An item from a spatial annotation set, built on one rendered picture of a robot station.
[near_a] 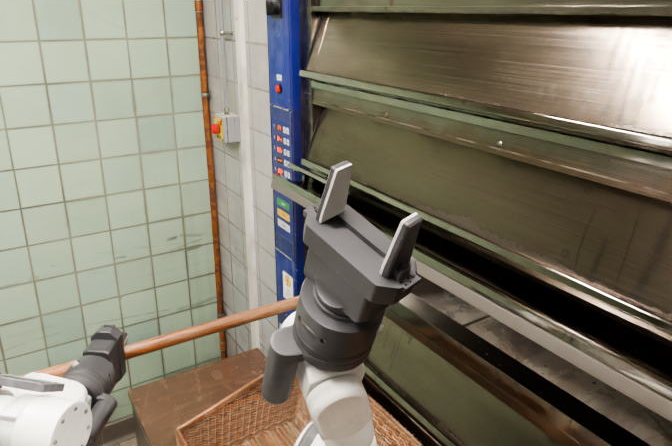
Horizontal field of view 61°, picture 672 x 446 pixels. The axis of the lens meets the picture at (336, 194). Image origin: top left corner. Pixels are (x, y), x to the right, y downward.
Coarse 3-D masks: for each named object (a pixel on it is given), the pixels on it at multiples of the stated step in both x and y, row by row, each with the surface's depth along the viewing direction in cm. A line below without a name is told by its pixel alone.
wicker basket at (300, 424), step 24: (216, 408) 171; (240, 408) 177; (264, 408) 181; (192, 432) 169; (216, 432) 174; (240, 432) 179; (264, 432) 184; (288, 432) 185; (384, 432) 154; (408, 432) 147
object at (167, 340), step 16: (272, 304) 140; (288, 304) 141; (224, 320) 133; (240, 320) 135; (256, 320) 137; (160, 336) 126; (176, 336) 127; (192, 336) 129; (128, 352) 122; (144, 352) 124; (48, 368) 116; (64, 368) 116
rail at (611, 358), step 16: (272, 176) 166; (304, 192) 150; (416, 256) 113; (432, 256) 111; (448, 272) 106; (464, 272) 104; (480, 288) 99; (512, 304) 94; (528, 320) 91; (544, 320) 89; (560, 336) 86; (576, 336) 84; (592, 352) 82; (608, 352) 80; (624, 368) 78; (640, 368) 76; (656, 384) 74
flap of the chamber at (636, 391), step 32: (288, 192) 158; (320, 192) 160; (384, 224) 137; (448, 256) 120; (480, 256) 124; (448, 288) 106; (512, 288) 106; (544, 288) 110; (512, 320) 94; (576, 320) 96; (608, 320) 98; (576, 352) 84; (640, 352) 87; (608, 384) 80; (640, 384) 76
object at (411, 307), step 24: (408, 312) 144; (432, 312) 141; (432, 336) 137; (456, 336) 131; (480, 360) 124; (504, 360) 122; (504, 384) 118; (528, 384) 114; (552, 384) 114; (552, 408) 108; (576, 408) 108; (576, 432) 104; (600, 432) 102; (624, 432) 102
